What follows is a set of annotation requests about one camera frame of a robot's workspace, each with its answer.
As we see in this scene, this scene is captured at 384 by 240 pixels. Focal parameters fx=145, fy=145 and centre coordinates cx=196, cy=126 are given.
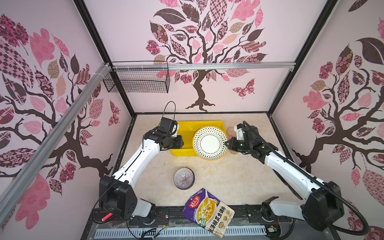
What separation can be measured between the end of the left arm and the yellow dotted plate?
4.6 inches

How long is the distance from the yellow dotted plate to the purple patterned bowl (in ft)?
0.42

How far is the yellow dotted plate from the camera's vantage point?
811 millimetres

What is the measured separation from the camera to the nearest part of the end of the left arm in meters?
0.57

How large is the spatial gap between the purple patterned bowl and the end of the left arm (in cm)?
18

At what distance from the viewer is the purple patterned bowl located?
79 cm
